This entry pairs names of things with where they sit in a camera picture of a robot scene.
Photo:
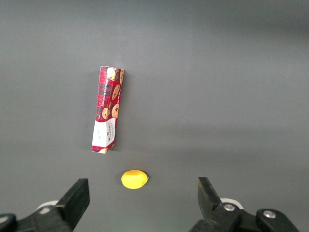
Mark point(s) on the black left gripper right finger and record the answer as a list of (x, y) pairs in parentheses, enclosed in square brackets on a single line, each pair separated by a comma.
[(210, 207)]

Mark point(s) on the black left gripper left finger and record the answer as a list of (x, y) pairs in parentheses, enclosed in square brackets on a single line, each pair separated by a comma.
[(72, 205)]

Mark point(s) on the yellow lemon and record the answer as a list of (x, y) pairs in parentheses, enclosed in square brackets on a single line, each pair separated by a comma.
[(134, 180)]

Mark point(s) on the red tartan cookie box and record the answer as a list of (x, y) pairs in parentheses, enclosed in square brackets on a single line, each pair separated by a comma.
[(107, 108)]

